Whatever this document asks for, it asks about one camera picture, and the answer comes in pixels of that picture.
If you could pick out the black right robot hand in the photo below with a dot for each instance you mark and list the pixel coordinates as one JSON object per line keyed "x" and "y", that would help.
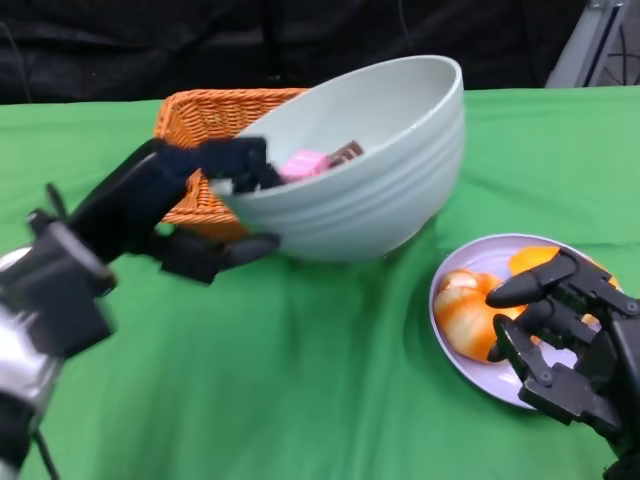
{"x": 590, "y": 360}

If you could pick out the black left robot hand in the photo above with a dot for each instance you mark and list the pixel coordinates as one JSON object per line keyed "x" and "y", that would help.
{"x": 130, "y": 200}

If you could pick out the long twisted bread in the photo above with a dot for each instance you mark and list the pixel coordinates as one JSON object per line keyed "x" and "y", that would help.
{"x": 532, "y": 257}

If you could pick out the round pumpkin-shaped bread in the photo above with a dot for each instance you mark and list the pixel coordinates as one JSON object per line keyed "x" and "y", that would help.
{"x": 465, "y": 315}

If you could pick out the small pink cake slice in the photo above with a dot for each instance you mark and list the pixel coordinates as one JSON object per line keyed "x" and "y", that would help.
{"x": 302, "y": 164}

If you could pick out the chocolate striped cake slice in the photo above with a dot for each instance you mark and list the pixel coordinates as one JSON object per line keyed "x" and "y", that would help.
{"x": 346, "y": 152}

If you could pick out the grey-green bowl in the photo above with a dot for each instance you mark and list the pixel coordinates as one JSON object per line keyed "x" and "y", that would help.
{"x": 360, "y": 200}

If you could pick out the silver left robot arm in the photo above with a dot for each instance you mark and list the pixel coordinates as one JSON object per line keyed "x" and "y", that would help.
{"x": 25, "y": 370}

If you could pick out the orange wicker basket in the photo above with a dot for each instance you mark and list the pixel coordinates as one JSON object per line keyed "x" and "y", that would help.
{"x": 200, "y": 120}

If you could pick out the lavender plate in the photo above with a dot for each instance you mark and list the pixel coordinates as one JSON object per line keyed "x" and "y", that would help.
{"x": 475, "y": 380}

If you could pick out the black backdrop curtain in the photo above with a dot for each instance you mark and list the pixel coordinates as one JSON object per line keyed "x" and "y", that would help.
{"x": 150, "y": 50}

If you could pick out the green tablecloth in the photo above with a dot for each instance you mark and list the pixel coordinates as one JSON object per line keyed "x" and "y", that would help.
{"x": 300, "y": 375}

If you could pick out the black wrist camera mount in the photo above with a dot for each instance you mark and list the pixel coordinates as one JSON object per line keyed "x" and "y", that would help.
{"x": 60, "y": 295}

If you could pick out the grey metal frame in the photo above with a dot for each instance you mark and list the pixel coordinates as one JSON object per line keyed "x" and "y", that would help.
{"x": 580, "y": 50}

